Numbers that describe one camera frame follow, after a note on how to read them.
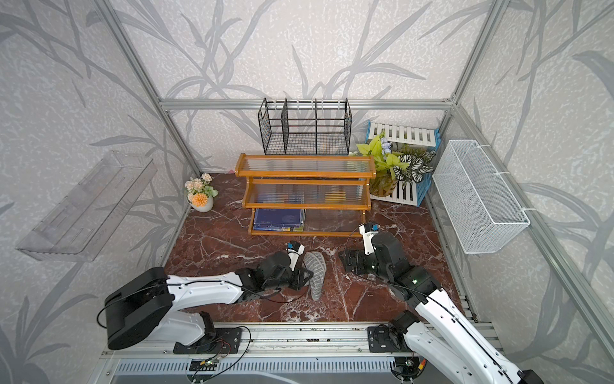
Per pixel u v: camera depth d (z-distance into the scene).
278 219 0.97
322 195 1.11
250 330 0.71
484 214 0.62
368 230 0.66
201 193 0.99
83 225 0.67
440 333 0.47
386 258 0.54
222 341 0.72
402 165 0.89
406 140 0.96
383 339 0.73
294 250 0.75
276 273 0.65
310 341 0.75
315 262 0.82
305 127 1.06
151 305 0.42
